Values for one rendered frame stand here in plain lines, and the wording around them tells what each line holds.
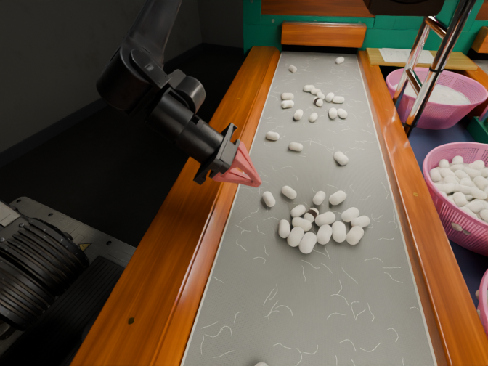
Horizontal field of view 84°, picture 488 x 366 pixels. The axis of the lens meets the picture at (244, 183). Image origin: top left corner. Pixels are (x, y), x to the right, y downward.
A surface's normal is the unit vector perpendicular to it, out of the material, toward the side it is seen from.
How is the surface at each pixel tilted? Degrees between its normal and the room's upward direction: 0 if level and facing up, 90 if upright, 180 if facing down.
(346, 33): 90
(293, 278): 0
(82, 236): 0
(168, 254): 0
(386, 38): 90
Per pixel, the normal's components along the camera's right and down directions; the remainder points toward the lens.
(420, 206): -0.02, -0.73
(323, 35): -0.21, 0.68
